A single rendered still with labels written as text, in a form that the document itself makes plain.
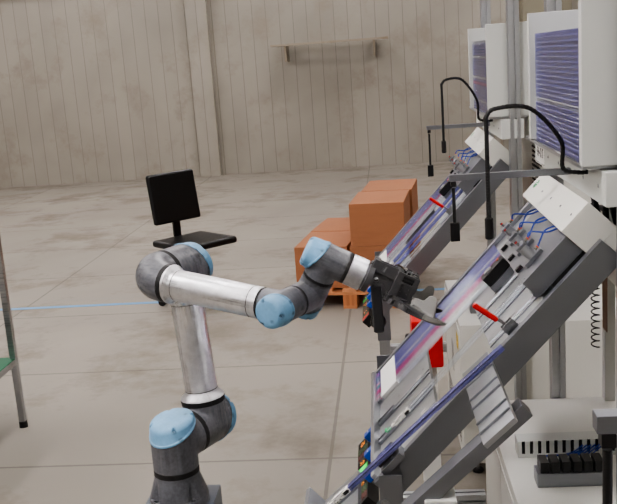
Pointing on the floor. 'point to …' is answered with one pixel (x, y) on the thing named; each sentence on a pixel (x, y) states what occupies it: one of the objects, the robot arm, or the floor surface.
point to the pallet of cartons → (366, 227)
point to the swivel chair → (179, 209)
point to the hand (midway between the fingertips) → (439, 319)
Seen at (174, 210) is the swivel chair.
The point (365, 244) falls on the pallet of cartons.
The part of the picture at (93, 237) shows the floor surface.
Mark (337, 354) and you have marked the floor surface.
